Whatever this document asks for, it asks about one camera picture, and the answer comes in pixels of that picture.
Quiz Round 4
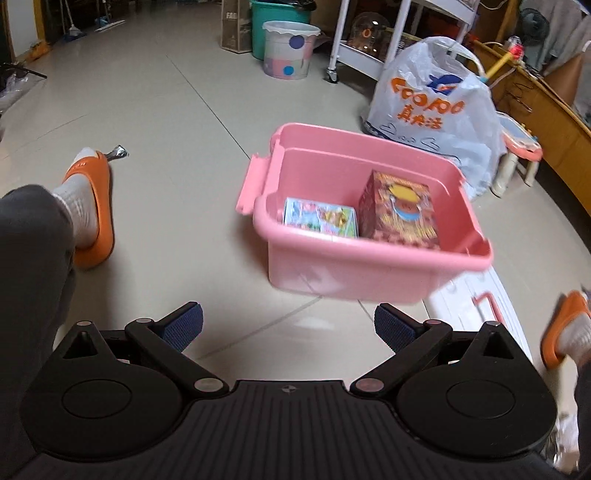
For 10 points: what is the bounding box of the teal plastic bucket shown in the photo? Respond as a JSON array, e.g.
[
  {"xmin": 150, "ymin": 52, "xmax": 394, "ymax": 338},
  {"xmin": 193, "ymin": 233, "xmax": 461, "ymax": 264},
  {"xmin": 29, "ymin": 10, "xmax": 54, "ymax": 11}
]
[{"xmin": 250, "ymin": 0, "xmax": 311, "ymax": 60}]

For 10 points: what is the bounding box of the pink plastic storage box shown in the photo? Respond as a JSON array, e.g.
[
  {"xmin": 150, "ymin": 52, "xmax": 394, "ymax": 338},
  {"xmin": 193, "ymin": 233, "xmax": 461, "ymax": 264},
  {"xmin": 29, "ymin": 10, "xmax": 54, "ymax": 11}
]
[{"xmin": 235, "ymin": 122, "xmax": 495, "ymax": 305}]

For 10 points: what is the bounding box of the person's leg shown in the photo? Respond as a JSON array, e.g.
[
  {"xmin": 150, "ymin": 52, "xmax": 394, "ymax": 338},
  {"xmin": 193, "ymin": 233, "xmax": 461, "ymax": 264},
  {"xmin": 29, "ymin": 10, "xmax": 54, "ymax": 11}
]
[
  {"xmin": 556, "ymin": 314, "xmax": 591, "ymax": 467},
  {"xmin": 0, "ymin": 147, "xmax": 100, "ymax": 480}
]

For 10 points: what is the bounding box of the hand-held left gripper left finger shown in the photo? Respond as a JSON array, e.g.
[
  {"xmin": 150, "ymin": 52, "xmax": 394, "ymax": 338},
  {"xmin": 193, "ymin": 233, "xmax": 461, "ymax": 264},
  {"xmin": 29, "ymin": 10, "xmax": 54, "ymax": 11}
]
[{"xmin": 62, "ymin": 302, "xmax": 230, "ymax": 400}]

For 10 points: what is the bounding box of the white polka-dot bucket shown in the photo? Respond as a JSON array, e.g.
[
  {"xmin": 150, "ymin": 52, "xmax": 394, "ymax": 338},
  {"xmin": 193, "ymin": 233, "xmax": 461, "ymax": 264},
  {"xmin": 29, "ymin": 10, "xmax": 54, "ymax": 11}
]
[{"xmin": 262, "ymin": 21, "xmax": 321, "ymax": 80}]

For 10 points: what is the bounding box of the yellow toy stick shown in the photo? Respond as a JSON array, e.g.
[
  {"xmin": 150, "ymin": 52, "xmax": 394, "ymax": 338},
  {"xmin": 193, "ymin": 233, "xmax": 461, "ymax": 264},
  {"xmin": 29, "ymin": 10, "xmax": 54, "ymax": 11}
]
[{"xmin": 480, "ymin": 37, "xmax": 525, "ymax": 85}]

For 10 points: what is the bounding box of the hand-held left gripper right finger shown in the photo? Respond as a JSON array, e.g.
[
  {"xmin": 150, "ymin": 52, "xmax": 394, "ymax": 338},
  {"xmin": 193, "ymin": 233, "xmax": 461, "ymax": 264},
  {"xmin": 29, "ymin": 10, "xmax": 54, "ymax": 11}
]
[{"xmin": 350, "ymin": 303, "xmax": 523, "ymax": 400}]

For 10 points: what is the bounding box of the pink children's drawing table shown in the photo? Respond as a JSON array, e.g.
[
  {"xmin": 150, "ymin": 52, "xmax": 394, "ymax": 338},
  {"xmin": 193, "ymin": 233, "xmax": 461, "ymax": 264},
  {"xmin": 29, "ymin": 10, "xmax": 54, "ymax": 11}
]
[{"xmin": 491, "ymin": 113, "xmax": 544, "ymax": 198}]

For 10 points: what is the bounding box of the white metal trolley rack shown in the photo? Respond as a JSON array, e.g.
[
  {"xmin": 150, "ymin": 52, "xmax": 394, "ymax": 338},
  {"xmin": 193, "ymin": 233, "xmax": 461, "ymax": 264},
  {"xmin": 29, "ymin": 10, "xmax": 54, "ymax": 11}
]
[{"xmin": 325, "ymin": 0, "xmax": 482, "ymax": 84}]

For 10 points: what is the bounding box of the person's left leg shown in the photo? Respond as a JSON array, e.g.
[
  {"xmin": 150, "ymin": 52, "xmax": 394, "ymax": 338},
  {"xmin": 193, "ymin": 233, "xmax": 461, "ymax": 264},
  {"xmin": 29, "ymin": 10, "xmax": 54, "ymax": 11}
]
[{"xmin": 0, "ymin": 147, "xmax": 100, "ymax": 480}]

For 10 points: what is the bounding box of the grey hanging clothing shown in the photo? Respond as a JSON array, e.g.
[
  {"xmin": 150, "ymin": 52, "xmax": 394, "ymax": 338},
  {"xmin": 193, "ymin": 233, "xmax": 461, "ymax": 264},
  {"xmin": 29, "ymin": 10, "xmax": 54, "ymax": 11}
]
[{"xmin": 540, "ymin": 0, "xmax": 591, "ymax": 78}]

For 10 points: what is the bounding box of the white lid with pink handle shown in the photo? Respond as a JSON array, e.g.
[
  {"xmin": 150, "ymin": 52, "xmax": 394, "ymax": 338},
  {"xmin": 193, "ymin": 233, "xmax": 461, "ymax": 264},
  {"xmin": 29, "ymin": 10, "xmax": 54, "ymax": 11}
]
[{"xmin": 422, "ymin": 268, "xmax": 536, "ymax": 366}]

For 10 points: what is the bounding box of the small dark fan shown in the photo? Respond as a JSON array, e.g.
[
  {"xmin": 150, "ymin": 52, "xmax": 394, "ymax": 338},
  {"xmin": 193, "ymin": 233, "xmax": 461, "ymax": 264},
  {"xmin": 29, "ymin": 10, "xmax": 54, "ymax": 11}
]
[{"xmin": 519, "ymin": 8, "xmax": 550, "ymax": 47}]

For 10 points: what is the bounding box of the brown cardboard box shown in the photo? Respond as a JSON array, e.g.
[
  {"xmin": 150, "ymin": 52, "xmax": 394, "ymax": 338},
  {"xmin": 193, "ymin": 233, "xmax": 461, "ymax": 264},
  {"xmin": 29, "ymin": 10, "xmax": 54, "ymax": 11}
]
[{"xmin": 220, "ymin": 0, "xmax": 254, "ymax": 52}]

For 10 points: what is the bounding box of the clear dome toy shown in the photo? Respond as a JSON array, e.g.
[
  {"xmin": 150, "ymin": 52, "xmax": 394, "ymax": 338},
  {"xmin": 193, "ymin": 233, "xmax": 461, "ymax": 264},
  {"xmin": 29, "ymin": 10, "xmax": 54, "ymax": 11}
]
[{"xmin": 348, "ymin": 13, "xmax": 393, "ymax": 51}]

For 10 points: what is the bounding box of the red printed toy box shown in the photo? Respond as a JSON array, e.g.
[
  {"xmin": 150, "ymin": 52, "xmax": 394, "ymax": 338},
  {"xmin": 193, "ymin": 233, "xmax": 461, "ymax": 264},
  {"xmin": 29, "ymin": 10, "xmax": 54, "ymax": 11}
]
[{"xmin": 358, "ymin": 170, "xmax": 441, "ymax": 252}]

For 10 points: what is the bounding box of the orange slipper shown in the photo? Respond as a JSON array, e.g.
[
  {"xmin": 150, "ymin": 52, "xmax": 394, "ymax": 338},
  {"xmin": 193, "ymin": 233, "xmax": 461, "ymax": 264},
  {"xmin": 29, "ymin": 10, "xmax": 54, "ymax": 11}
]
[
  {"xmin": 61, "ymin": 148, "xmax": 115, "ymax": 271},
  {"xmin": 540, "ymin": 291, "xmax": 591, "ymax": 370}
]

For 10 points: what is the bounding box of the small colourful toy box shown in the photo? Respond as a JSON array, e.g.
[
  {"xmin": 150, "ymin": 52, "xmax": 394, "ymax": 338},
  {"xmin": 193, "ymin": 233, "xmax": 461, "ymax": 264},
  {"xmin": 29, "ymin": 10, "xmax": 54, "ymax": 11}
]
[{"xmin": 281, "ymin": 198, "xmax": 360, "ymax": 240}]

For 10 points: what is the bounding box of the curved wooden furniture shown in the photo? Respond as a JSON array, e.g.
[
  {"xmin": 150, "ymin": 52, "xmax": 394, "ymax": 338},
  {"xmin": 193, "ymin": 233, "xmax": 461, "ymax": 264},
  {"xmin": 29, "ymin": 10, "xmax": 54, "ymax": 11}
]
[{"xmin": 471, "ymin": 39, "xmax": 591, "ymax": 232}]

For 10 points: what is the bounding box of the clear plastic bag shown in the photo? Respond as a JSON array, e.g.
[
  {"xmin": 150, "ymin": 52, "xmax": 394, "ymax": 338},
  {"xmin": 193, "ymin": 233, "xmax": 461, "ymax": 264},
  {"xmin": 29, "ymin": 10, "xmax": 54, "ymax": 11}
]
[{"xmin": 0, "ymin": 62, "xmax": 48, "ymax": 112}]

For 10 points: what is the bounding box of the person's right leg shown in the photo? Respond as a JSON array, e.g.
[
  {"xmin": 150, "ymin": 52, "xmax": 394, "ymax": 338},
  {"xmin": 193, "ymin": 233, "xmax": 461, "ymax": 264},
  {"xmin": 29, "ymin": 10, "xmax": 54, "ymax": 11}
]
[{"xmin": 556, "ymin": 314, "xmax": 591, "ymax": 467}]

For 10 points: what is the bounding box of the white printed plastic bag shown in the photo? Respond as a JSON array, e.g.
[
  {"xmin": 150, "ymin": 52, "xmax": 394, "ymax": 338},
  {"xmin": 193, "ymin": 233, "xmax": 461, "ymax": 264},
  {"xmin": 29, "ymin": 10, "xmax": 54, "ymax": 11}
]
[{"xmin": 360, "ymin": 36, "xmax": 507, "ymax": 200}]

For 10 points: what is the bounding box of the crumpled clear plastic wrap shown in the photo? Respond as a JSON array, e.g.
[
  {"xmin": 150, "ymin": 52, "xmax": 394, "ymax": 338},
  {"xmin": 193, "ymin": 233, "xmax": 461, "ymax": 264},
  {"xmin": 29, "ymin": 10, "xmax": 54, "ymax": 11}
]
[{"xmin": 547, "ymin": 415, "xmax": 583, "ymax": 472}]

